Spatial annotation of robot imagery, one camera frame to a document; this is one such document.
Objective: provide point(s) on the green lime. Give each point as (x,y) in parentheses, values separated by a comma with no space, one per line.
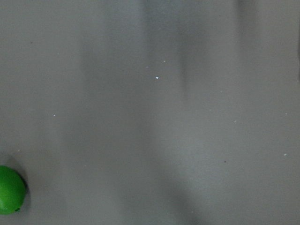
(12,191)

